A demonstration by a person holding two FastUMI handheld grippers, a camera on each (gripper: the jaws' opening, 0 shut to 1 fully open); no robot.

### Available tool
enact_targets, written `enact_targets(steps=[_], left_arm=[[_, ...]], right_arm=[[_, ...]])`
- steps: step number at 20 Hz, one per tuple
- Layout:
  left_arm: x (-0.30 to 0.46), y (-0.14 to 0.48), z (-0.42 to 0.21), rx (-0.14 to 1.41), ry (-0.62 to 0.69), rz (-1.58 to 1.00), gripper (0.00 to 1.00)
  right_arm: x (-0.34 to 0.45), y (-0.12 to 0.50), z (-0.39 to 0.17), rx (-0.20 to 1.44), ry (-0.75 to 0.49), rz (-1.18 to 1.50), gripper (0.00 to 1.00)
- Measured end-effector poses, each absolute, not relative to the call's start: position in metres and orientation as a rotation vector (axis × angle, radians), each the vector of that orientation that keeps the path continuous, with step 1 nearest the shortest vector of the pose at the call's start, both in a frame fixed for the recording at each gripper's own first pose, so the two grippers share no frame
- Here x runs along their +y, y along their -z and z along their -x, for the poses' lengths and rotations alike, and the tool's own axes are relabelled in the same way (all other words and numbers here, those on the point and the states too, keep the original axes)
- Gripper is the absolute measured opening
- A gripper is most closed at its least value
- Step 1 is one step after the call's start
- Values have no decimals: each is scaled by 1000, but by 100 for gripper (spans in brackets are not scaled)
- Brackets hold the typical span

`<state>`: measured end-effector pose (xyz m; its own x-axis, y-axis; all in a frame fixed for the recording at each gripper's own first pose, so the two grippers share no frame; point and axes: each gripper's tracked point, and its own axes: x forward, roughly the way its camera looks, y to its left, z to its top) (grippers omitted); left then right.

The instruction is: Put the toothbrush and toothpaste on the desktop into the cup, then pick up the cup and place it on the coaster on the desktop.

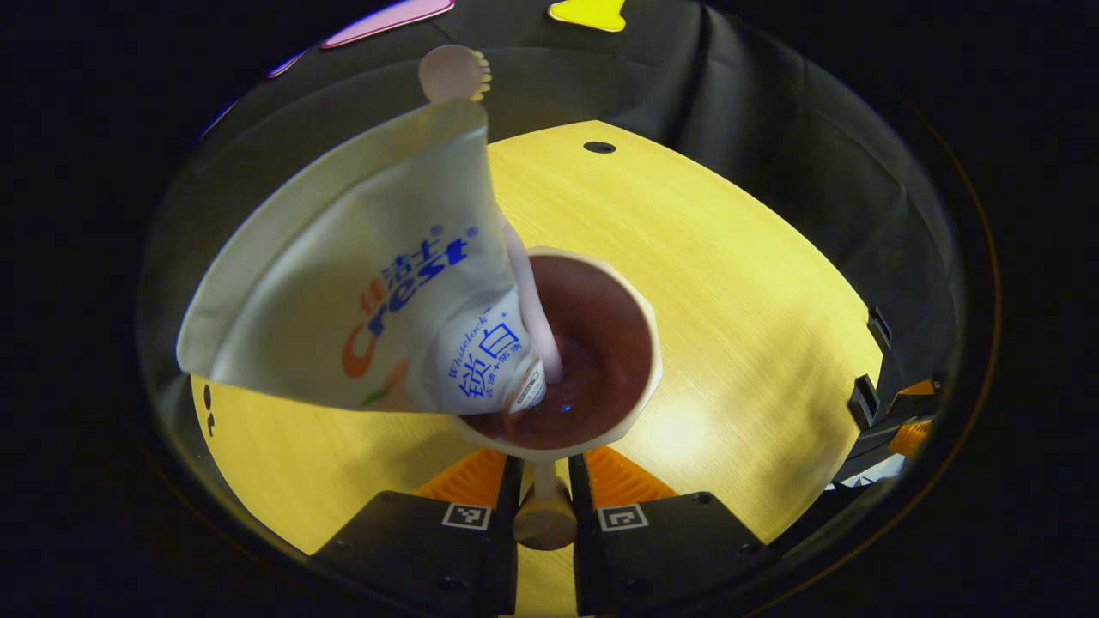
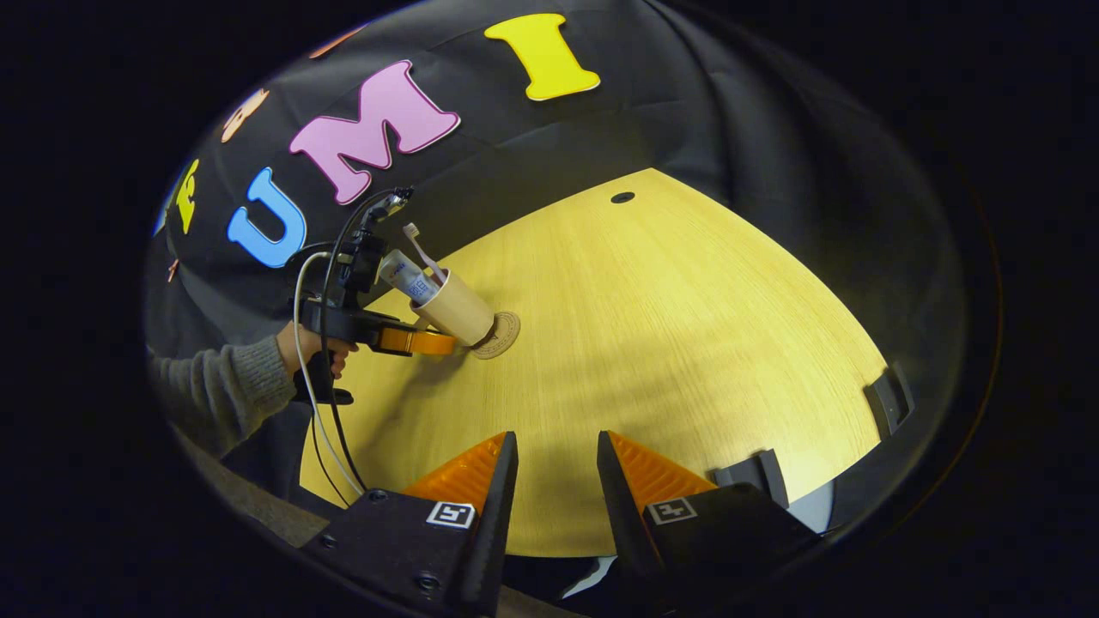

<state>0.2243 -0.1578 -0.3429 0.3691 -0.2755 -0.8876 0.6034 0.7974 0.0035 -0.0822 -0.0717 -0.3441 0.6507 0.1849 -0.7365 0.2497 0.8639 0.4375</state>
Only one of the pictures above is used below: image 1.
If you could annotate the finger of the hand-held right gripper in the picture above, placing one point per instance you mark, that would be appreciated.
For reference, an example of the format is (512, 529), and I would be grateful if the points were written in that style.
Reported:
(879, 328)
(864, 402)

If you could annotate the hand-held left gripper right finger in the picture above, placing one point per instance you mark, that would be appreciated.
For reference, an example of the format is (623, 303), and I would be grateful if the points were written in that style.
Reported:
(587, 566)

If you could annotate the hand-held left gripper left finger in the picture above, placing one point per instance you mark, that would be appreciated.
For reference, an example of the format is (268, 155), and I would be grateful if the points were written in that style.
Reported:
(505, 524)

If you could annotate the beige cup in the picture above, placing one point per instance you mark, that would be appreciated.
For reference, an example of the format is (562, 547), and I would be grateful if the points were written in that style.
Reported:
(601, 343)

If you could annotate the white toothpaste tube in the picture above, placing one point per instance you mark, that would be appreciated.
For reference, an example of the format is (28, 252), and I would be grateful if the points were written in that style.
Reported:
(343, 283)

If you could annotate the white toothbrush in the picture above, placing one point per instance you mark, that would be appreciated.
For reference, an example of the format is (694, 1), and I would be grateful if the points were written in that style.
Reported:
(451, 73)

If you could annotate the wooden desktop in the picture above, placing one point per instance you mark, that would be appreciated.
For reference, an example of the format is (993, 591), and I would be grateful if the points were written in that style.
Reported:
(730, 257)

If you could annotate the black backdrop cloth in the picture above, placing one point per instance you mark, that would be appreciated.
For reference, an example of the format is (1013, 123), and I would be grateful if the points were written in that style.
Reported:
(773, 112)

